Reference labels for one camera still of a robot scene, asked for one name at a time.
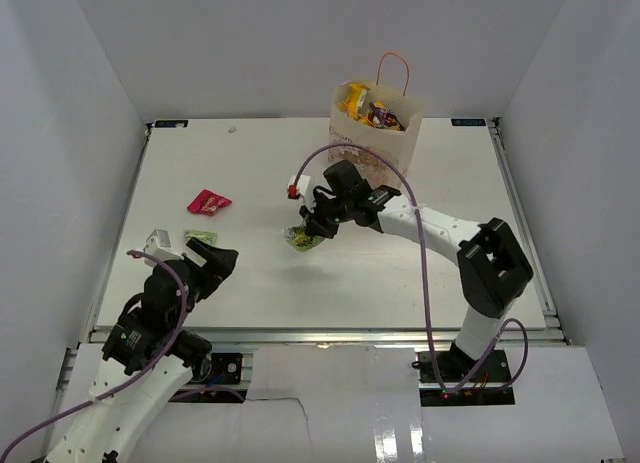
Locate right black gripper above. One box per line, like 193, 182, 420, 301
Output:
300, 191, 353, 240

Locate green white snack pouch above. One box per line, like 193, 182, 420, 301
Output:
283, 224, 324, 252

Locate light green snack packet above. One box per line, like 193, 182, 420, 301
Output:
183, 230, 218, 246

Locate purple brown candy packet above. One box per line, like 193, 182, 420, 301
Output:
367, 102, 406, 132

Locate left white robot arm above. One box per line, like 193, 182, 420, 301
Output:
42, 238, 239, 462

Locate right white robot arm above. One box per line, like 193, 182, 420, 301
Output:
287, 160, 534, 382

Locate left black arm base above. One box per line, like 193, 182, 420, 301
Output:
171, 330, 244, 386

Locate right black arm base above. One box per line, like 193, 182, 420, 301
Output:
409, 350, 516, 407

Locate red snack packet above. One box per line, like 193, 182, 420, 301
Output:
187, 189, 232, 216

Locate left blue corner label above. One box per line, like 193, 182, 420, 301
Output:
153, 119, 189, 129

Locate blue corner label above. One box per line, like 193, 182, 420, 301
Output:
451, 118, 486, 127
153, 119, 189, 129

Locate right blue corner label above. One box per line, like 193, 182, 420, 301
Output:
451, 118, 486, 127

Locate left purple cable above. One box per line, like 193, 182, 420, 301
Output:
0, 250, 191, 463

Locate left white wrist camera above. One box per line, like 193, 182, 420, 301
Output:
143, 229, 182, 261

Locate aluminium table frame rail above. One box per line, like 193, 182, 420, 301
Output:
89, 328, 564, 344

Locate cream paper bag orange handles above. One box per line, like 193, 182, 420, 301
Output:
328, 69, 424, 188

